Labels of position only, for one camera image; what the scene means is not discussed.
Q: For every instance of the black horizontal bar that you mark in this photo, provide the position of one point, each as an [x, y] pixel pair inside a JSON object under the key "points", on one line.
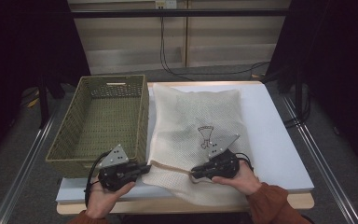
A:
{"points": [[180, 12]]}

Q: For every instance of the person's right hand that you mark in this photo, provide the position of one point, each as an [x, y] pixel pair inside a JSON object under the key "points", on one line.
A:
{"points": [[244, 183]]}

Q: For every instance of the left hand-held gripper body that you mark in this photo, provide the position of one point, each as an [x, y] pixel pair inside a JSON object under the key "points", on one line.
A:
{"points": [[118, 177]]}

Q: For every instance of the light blue table mat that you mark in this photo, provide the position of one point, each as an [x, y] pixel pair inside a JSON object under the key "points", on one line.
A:
{"points": [[276, 124]]}

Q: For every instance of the white mesh laundry bag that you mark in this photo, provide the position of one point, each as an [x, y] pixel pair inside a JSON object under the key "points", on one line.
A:
{"points": [[183, 124]]}

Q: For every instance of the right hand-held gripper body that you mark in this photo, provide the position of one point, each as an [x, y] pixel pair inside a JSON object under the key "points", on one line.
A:
{"points": [[225, 166]]}

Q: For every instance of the metal floor rail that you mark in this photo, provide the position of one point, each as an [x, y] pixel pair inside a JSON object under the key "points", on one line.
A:
{"points": [[329, 174], [21, 174]]}

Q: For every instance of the person's left hand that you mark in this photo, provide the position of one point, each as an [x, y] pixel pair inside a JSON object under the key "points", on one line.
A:
{"points": [[105, 199]]}

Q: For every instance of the white wall socket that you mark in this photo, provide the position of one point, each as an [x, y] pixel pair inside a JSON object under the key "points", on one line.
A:
{"points": [[166, 4]]}

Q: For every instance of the black metal stand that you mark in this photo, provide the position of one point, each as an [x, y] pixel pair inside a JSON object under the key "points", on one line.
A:
{"points": [[299, 93], [43, 99]]}

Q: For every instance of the green woven basket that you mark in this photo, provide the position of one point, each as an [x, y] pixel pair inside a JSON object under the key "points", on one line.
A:
{"points": [[105, 124]]}

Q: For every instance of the dark curtain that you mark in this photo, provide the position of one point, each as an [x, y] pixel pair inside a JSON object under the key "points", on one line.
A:
{"points": [[18, 46], [341, 62]]}

